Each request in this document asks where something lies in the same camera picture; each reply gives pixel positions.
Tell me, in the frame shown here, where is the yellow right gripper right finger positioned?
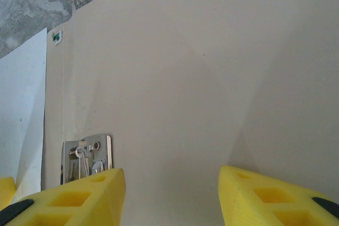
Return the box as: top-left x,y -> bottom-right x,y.
218,165 -> 339,226

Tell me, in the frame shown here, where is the silver metal folder clip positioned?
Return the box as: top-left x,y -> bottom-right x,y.
62,133 -> 113,186

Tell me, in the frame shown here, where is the white paper sheet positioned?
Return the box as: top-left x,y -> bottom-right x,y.
0,27 -> 48,194

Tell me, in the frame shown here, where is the brown paper folder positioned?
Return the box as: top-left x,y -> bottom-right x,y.
39,0 -> 339,211

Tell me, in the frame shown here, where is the small green white sticker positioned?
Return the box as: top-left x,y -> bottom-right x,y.
50,30 -> 64,46

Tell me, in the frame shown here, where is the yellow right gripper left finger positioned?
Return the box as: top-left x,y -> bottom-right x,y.
0,167 -> 126,226

